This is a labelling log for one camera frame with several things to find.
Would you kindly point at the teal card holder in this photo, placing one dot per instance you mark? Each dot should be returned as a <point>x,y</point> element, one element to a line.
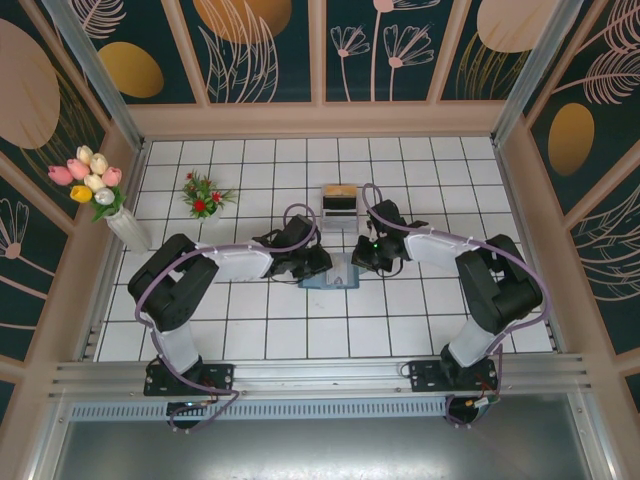
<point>312,284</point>

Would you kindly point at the light grey picture card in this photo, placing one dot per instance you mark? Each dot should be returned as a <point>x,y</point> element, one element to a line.
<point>336,278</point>

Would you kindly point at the white card with dark stripe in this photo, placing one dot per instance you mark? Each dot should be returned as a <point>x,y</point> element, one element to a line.
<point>340,220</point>

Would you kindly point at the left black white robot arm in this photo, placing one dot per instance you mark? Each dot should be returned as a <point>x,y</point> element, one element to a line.
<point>170,285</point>

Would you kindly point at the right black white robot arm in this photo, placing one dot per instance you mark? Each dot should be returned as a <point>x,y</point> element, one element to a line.
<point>495,290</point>

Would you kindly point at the clear tiered card stand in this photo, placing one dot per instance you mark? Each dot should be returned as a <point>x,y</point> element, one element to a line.
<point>340,233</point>

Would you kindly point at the black card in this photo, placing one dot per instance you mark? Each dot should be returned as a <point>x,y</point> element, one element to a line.
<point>340,202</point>

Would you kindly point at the gold card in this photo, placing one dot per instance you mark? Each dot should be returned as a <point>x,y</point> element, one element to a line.
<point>341,190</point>

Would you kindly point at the small red flower plant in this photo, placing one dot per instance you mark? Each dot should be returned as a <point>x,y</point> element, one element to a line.
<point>202,195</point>

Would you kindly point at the white ribbed vase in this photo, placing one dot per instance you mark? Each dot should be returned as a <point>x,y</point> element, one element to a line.
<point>131,232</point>

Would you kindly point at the grey metal panel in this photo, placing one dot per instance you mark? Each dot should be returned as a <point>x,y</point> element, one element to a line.
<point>320,450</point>

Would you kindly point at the pastel tulip bouquet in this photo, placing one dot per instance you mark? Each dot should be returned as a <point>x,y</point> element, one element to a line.
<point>92,172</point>

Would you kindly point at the aluminium rail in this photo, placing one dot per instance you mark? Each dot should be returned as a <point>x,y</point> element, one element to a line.
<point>320,375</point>

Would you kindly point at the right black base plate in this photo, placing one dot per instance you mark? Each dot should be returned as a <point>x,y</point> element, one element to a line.
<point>425,375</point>

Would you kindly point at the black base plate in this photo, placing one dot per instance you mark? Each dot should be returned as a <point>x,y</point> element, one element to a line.
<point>215,377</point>
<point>425,375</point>

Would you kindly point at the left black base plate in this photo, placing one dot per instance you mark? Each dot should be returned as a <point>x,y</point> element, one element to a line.
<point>215,377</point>

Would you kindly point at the aluminium frame post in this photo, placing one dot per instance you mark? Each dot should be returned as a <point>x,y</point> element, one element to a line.
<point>95,70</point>
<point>535,70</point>

